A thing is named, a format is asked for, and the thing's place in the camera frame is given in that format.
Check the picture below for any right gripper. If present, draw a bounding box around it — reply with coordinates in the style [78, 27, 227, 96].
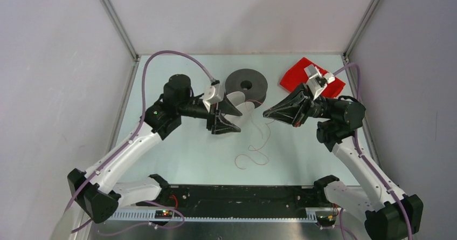
[263, 82, 338, 127]

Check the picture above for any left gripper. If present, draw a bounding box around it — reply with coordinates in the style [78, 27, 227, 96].
[177, 92, 241, 134]

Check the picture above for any white translucent spool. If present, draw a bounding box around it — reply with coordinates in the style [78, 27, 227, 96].
[224, 91, 255, 128]

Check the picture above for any dark grey spool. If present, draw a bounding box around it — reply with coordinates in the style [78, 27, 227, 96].
[225, 68, 268, 108]

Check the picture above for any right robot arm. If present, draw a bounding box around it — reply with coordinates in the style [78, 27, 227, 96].
[263, 84, 424, 239]

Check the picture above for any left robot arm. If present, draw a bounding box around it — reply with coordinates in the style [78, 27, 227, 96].
[67, 74, 242, 224]

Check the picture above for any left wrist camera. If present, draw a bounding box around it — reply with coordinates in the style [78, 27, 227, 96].
[202, 84, 224, 112]

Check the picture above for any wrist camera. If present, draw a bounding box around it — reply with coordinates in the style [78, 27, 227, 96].
[202, 84, 224, 112]
[304, 64, 335, 100]

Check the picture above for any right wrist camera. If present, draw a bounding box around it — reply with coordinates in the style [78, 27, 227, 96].
[304, 64, 335, 100]

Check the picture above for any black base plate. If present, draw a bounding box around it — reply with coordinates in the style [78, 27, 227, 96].
[154, 184, 333, 219]

